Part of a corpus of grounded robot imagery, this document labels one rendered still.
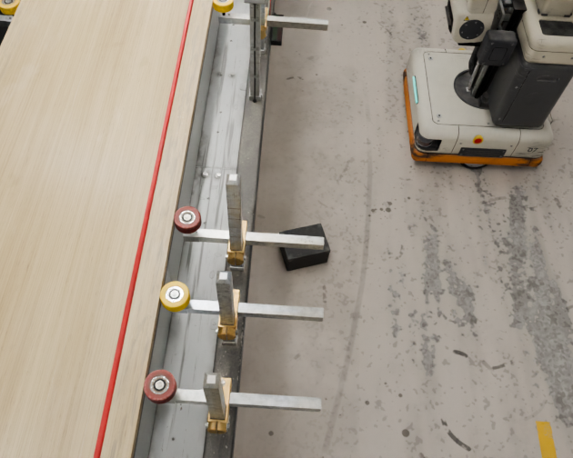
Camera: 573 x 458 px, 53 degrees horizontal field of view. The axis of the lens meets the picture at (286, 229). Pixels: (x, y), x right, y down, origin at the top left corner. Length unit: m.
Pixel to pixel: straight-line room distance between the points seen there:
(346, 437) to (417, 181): 1.33
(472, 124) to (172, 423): 1.98
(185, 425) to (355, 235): 1.36
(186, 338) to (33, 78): 1.03
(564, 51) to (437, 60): 0.75
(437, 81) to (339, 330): 1.38
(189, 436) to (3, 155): 1.03
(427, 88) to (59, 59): 1.75
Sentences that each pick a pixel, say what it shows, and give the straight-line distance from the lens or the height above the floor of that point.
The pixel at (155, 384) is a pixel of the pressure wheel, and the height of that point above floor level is 0.91.
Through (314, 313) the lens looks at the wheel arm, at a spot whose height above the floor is 0.84.
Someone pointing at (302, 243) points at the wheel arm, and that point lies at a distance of 1.78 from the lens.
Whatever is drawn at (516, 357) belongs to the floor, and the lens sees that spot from 2.73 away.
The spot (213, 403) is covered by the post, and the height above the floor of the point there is 0.98.
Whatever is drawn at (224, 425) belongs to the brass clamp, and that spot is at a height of 0.83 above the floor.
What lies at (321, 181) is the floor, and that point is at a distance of 2.93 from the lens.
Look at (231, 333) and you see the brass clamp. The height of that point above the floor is 0.85.
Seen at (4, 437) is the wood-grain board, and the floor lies 0.90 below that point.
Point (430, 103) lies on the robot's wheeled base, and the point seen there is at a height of 0.28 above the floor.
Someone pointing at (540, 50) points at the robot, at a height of 0.77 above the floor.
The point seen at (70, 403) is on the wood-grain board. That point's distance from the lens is 1.57.
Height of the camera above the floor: 2.36
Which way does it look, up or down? 59 degrees down
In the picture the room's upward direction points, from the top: 5 degrees clockwise
